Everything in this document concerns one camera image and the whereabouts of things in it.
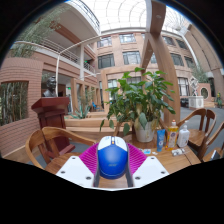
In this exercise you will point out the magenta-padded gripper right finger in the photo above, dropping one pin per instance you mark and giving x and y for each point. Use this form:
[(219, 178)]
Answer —
[(150, 170)]

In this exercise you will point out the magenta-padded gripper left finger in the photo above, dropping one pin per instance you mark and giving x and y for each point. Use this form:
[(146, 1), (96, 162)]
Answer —
[(75, 170)]

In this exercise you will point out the blue and white computer mouse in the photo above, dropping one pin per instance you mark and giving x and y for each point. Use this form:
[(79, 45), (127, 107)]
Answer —
[(112, 160)]

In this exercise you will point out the small blue and white card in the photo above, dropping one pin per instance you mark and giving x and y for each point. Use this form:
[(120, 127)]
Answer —
[(147, 151)]

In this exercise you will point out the blue squeeze tube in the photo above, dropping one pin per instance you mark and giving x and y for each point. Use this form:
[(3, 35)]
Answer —
[(160, 140)]

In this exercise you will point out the clear plastic packet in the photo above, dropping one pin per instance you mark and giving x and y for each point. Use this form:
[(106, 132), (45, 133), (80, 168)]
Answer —
[(178, 152)]

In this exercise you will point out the yellow detergent bottle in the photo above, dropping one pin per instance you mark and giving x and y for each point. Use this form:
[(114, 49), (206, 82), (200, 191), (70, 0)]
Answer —
[(172, 136)]

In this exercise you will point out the white pump bottle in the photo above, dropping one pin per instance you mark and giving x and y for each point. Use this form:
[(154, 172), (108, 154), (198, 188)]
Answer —
[(183, 136)]

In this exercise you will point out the long wooden planter bench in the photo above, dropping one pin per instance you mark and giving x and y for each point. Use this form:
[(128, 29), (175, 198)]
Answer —
[(83, 122)]

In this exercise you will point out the spiky green agave plant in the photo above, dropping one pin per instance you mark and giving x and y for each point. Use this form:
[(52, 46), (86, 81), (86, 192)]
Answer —
[(81, 111)]

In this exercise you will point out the green plant in white pot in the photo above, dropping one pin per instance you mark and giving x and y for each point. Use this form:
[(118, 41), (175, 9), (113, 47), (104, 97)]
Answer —
[(140, 100)]

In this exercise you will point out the dark bust statue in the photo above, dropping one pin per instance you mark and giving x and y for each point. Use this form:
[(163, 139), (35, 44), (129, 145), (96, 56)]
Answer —
[(50, 88)]

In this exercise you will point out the white stone sculpture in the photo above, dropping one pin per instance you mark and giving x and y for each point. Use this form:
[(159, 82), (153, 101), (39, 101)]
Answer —
[(195, 86)]

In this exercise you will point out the dark red wooden pedestal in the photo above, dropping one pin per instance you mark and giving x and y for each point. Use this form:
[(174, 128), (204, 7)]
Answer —
[(51, 116)]

